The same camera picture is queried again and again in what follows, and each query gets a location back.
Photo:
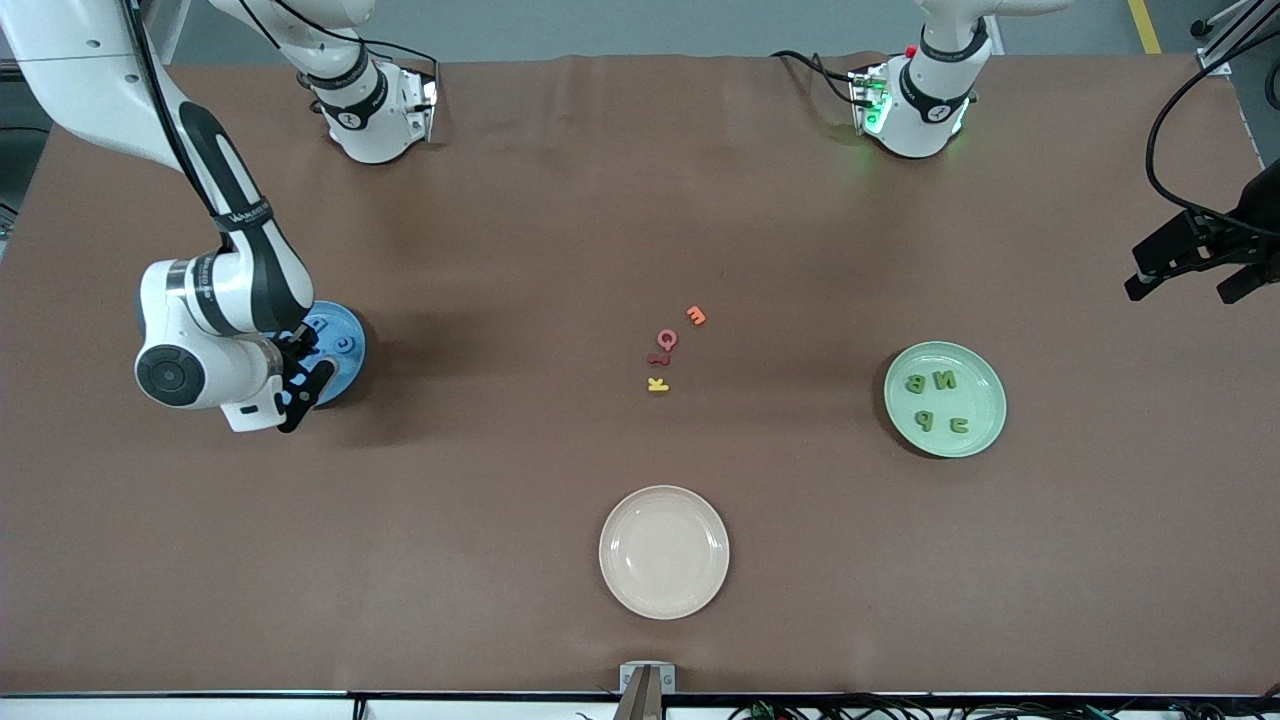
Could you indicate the green round plate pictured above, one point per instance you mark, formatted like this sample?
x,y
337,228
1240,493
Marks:
x,y
985,400

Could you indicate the brown table mat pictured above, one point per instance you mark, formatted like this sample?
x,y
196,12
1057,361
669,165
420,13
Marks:
x,y
400,550

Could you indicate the yellow floor tape strip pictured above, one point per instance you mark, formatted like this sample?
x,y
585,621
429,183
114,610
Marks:
x,y
1145,25

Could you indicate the cream round plate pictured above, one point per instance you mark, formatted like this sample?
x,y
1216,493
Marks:
x,y
664,552

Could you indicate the red letter Q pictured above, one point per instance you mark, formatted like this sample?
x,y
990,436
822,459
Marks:
x,y
660,341

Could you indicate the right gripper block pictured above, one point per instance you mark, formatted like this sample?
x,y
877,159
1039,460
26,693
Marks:
x,y
297,345

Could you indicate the orange letter m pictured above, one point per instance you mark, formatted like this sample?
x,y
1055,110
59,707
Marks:
x,y
696,316

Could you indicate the blue round plate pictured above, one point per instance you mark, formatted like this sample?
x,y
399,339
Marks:
x,y
352,372

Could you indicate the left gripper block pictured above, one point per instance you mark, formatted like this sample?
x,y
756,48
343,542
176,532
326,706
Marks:
x,y
1258,214

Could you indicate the grey metal mount bracket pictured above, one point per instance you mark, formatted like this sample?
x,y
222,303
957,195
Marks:
x,y
628,678

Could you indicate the aluminium frame profile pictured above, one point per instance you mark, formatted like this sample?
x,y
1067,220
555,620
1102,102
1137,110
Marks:
x,y
1215,62

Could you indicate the green letter N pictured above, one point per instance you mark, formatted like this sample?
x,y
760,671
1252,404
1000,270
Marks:
x,y
937,381

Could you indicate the white table edge rail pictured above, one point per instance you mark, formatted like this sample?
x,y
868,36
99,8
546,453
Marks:
x,y
200,710

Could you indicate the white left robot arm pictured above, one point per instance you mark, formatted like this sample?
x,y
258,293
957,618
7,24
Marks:
x,y
925,110

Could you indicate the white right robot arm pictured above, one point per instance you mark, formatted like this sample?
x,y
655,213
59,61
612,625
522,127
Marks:
x,y
180,300

